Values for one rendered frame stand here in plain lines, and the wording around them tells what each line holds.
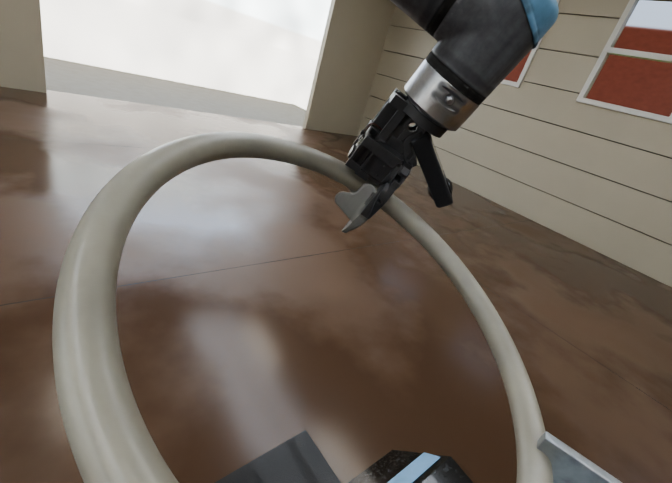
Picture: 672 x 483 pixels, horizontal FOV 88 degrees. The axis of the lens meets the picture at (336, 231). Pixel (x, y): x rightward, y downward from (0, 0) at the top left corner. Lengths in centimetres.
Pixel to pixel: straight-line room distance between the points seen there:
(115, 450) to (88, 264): 10
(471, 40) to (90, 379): 44
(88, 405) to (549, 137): 661
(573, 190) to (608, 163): 56
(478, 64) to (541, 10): 7
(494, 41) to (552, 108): 629
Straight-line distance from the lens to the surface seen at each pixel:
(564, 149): 658
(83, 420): 22
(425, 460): 77
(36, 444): 169
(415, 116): 47
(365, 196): 51
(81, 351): 23
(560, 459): 45
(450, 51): 46
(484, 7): 45
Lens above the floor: 136
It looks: 24 degrees down
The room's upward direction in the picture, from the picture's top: 17 degrees clockwise
